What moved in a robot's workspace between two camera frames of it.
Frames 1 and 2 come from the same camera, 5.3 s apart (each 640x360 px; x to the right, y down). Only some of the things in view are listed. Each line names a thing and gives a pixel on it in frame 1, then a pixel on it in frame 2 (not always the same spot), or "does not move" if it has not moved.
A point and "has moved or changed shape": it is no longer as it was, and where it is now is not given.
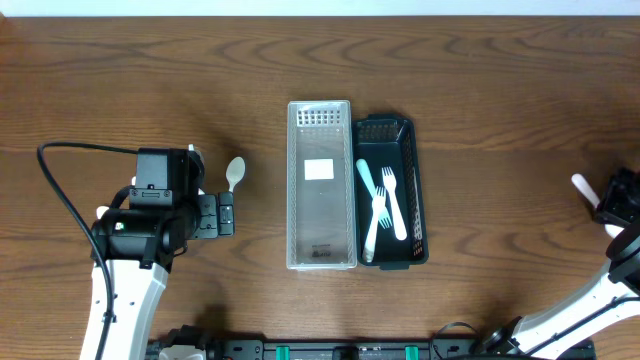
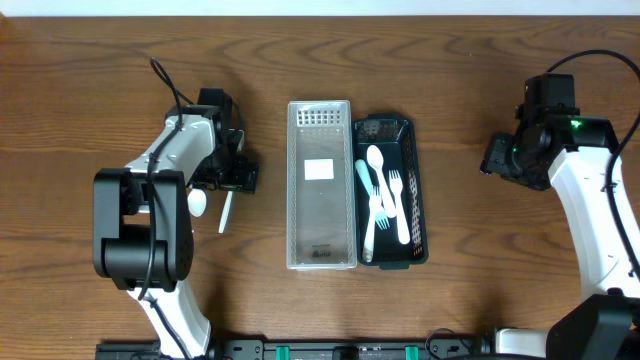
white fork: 378,204 does not move
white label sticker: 319,169 does not move
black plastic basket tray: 382,141 does not move
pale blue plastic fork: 383,220 does not move
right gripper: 615,198 -> 501,163
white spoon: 613,230 has moved or changed shape
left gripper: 225,214 -> 239,179
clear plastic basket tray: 321,206 does not move
